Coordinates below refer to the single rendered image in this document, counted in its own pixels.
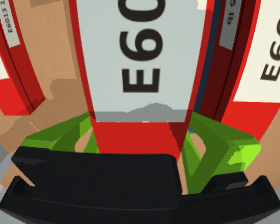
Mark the red box of welding electrodes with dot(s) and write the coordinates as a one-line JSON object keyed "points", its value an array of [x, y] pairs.
{"points": [[243, 85]]}

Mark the red welding electrode box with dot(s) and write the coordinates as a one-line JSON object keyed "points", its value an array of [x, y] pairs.
{"points": [[20, 92]]}

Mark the red box with white label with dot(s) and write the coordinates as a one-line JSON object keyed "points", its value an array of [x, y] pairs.
{"points": [[141, 63]]}

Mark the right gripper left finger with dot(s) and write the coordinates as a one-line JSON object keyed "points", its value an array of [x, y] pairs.
{"points": [[63, 136]]}

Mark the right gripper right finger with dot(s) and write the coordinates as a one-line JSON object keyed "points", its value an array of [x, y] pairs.
{"points": [[228, 150]]}

